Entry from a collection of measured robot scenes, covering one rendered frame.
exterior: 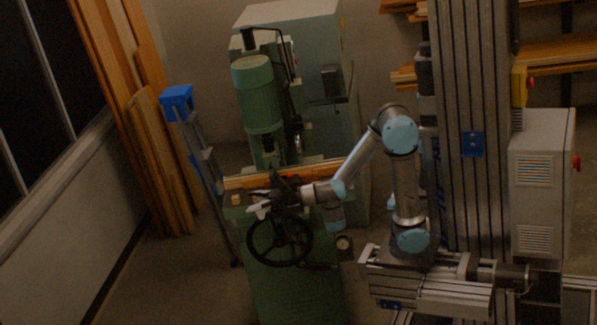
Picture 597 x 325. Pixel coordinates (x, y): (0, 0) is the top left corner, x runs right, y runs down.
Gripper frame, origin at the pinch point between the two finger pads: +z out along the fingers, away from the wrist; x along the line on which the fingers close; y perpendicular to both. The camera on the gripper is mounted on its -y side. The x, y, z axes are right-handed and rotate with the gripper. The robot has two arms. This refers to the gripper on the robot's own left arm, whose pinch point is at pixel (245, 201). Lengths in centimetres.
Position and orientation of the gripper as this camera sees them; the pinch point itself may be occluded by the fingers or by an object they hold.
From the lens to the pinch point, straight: 234.0
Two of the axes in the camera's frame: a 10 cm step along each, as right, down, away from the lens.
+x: -0.2, -3.4, 9.4
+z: -9.8, 1.9, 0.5
